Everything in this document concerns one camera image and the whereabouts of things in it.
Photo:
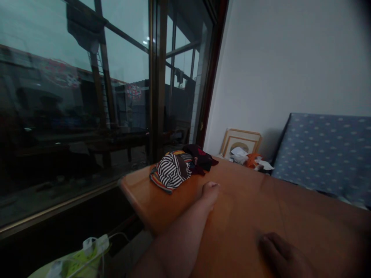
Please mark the person's right hand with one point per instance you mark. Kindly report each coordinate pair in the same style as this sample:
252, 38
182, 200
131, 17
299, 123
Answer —
285, 257

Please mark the person's left hand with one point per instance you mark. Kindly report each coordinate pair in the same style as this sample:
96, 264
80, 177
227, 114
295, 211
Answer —
210, 193

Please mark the person's right fingers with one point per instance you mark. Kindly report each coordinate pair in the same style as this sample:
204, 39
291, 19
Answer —
271, 243

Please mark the person's left fingers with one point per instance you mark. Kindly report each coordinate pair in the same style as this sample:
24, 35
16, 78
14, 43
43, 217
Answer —
212, 185

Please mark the dark red cloth garment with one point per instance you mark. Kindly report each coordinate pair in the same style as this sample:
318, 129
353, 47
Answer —
201, 160

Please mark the striped cloth garment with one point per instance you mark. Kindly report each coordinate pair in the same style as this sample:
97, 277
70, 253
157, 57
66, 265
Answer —
171, 172

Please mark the orange cloth item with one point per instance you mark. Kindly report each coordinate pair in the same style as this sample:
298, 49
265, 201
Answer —
252, 159

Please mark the light wooden picture frames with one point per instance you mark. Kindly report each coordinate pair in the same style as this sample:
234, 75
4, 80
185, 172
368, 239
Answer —
242, 142

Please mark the crumpled white paper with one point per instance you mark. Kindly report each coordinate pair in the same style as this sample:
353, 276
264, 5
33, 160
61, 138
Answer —
265, 164

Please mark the blue white-dotted mattress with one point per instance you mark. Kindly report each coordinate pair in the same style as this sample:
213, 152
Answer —
324, 156

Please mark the large sliding glass window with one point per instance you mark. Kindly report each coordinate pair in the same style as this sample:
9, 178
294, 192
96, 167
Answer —
95, 95

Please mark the green and white power strip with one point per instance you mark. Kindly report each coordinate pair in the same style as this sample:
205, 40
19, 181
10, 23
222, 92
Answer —
79, 257

